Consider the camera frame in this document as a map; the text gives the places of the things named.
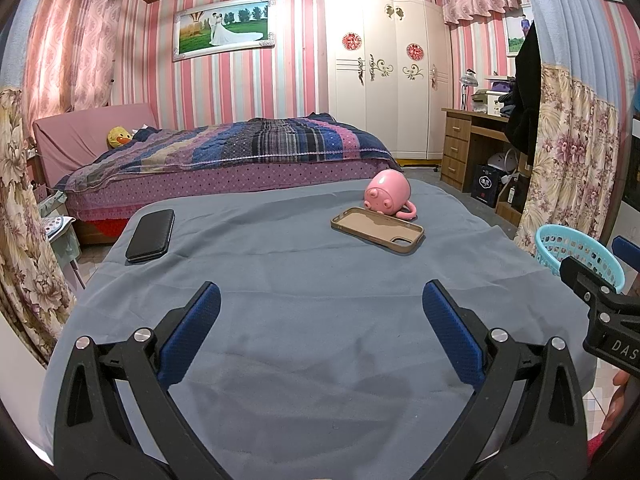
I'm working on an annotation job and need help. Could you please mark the red garment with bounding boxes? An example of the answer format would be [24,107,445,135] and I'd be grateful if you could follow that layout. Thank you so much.
[587,432,611,463]

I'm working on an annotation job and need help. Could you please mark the black hanging garment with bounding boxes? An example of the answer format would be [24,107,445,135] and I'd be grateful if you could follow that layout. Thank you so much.
[504,20,543,158]

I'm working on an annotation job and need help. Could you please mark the person's right hand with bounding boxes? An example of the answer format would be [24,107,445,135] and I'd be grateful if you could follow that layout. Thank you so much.
[602,369,638,431]

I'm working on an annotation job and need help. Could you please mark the black phone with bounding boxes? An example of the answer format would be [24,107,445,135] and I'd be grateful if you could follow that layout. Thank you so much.
[125,208,176,264]

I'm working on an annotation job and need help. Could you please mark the purple dotted bedsheet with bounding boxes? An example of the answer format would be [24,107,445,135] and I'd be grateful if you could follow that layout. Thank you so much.
[65,157,396,221]

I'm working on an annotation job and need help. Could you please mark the wall photo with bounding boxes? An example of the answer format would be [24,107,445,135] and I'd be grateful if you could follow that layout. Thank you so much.
[506,12,532,56]

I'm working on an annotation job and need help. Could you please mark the desk lamp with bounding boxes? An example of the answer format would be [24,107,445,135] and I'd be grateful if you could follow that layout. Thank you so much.
[459,68,478,110]

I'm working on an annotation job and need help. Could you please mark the white wardrobe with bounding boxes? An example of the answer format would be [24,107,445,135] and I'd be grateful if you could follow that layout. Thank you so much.
[320,0,453,163]

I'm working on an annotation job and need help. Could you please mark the cardboard box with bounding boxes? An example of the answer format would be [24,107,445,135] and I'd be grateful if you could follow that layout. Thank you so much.
[495,175,528,226]

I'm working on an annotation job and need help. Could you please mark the framed wedding picture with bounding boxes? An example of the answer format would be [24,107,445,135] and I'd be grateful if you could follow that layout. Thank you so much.
[172,0,277,62]

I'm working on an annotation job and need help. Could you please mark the bed with striped blanket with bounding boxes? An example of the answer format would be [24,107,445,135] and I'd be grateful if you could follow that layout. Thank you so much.
[55,112,403,193]

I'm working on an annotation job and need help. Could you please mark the brown cardboard tray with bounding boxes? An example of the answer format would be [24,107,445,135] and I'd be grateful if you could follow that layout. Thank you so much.
[331,206,426,256]

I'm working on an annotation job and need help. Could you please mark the pink mug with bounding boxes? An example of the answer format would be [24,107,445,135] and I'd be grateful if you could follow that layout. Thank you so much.
[364,170,418,221]

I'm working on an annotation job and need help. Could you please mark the pink patterned curtain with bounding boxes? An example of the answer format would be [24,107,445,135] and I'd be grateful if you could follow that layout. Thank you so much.
[20,0,126,126]

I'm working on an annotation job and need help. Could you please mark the wooden desk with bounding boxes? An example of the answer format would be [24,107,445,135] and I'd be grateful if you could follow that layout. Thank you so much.
[440,106,526,196]

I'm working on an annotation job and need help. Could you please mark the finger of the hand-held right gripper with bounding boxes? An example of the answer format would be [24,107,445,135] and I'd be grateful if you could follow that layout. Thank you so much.
[612,235,640,265]
[559,256,640,333]

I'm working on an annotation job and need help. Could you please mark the black box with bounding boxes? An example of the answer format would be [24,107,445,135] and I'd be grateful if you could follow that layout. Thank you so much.
[471,163,508,209]

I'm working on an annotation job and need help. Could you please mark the white storage box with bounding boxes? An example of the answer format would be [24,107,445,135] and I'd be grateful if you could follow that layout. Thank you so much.
[471,89,501,115]

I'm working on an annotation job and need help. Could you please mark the black and white water dispenser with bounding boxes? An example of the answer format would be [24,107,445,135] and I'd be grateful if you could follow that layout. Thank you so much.
[619,117,640,226]

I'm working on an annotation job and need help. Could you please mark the pink bed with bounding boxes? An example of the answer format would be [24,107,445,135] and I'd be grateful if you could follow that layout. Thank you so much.
[32,102,403,233]

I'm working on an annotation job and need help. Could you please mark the floral curtain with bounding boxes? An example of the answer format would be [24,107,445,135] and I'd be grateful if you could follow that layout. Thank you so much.
[514,0,633,261]
[0,25,78,366]

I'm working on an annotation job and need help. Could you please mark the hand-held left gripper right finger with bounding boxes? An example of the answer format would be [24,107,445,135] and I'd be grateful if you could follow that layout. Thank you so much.
[422,280,588,480]

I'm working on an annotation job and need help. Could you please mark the turquoise plastic basket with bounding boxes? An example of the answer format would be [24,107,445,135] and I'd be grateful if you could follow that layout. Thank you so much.
[535,225,626,295]

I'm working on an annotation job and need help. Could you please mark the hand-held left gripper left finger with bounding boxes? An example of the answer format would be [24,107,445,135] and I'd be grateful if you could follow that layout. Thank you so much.
[54,281,222,480]

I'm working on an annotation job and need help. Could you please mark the grey table cloth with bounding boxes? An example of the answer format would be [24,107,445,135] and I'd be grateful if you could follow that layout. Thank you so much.
[37,177,598,480]

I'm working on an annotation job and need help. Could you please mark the yellow duck plush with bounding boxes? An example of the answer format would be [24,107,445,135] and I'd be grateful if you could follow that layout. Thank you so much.
[106,126,133,150]

